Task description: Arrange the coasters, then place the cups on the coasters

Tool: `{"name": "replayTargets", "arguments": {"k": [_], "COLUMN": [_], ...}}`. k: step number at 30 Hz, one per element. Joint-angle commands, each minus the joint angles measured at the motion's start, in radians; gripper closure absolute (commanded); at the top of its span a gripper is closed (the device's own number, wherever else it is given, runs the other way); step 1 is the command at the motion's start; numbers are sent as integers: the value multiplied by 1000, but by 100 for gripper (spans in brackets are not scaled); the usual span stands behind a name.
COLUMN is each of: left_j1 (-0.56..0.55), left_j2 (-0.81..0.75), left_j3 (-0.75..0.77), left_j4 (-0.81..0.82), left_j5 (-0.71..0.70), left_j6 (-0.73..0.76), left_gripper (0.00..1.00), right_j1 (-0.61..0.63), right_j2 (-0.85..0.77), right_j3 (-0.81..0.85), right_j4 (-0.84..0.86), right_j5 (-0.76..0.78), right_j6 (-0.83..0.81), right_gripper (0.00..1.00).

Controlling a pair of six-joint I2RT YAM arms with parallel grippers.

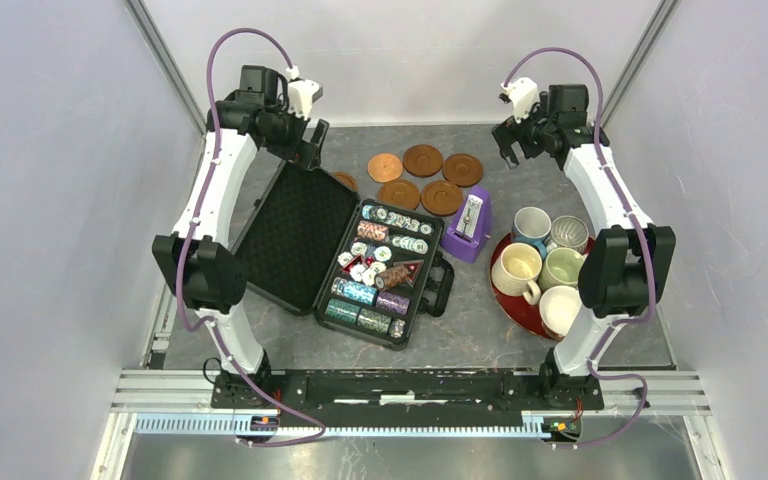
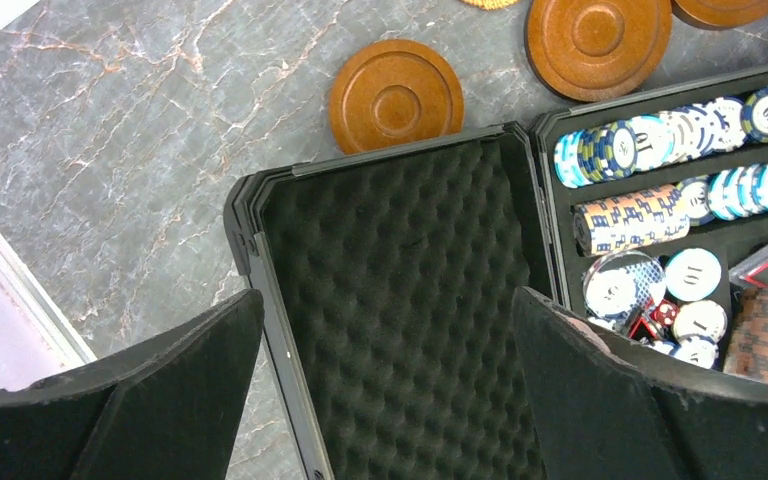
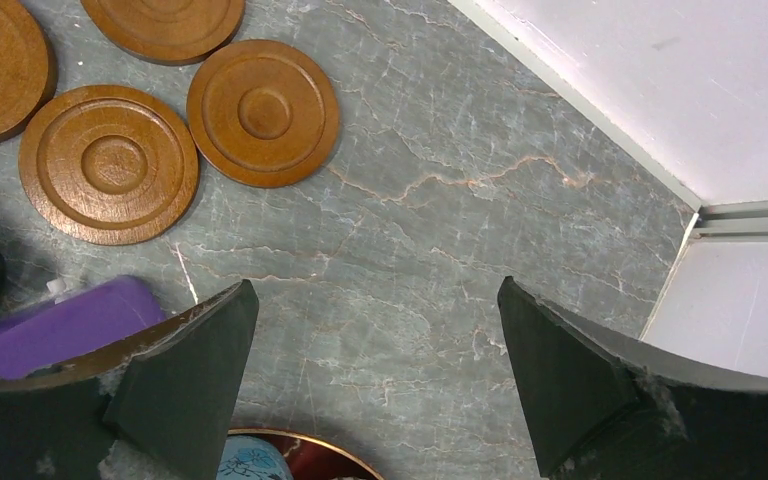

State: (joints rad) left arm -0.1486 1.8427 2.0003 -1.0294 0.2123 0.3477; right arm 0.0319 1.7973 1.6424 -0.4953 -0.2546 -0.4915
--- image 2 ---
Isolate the brown wooden coaster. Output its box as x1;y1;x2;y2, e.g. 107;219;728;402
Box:
524;0;672;102
328;39;465;154
672;0;768;30

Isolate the orange blue poker chip row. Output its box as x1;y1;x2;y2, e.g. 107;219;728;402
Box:
572;184;690;257

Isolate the black poker chip case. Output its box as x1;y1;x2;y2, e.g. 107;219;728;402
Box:
224;65;768;479

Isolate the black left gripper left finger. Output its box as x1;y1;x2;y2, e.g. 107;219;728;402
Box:
0;289;264;479

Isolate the woven rattan coaster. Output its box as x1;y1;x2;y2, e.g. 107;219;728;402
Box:
461;0;519;11

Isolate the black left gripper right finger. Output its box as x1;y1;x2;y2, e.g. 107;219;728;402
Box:
512;287;768;479

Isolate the blue white poker chip row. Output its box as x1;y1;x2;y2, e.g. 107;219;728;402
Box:
552;86;768;189

